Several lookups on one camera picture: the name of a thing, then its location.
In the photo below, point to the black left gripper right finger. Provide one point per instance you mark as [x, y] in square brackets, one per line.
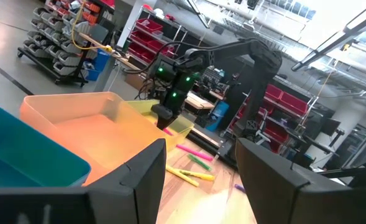
[279, 193]

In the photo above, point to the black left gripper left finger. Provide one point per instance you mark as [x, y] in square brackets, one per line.
[108, 205]

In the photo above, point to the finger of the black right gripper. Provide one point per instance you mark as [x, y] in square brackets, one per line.
[158, 112]
[169, 116]

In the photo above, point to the pink highlighter marker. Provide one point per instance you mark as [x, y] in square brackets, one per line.
[167, 131]
[195, 153]

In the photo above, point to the purple highlighter marker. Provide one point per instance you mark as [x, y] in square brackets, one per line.
[240, 188]

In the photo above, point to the green highlighter marker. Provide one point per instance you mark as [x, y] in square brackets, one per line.
[199, 162]

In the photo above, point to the yellow highlighter marker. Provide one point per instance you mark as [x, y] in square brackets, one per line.
[182, 176]
[203, 176]

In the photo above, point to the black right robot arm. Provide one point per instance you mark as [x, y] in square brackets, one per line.
[263, 62]

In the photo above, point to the yellow translucent plastic bin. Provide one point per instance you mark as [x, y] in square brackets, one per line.
[145, 107]

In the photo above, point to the blue plastic container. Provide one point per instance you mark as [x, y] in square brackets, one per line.
[218, 115]
[98, 63]

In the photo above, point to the red storage bin shelf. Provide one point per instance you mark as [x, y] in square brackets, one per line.
[148, 34]
[285, 102]

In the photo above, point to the orange translucent plastic bin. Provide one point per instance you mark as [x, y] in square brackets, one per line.
[92, 140]

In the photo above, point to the blue plastic bin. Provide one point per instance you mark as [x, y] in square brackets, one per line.
[30, 155]

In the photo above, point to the grey storage bin rack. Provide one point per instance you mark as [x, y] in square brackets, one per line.
[52, 40]

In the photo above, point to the black overhead light bar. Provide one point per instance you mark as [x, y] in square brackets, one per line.
[341, 34]

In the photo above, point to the black aluminium table frame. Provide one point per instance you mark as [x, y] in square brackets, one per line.
[210, 143]

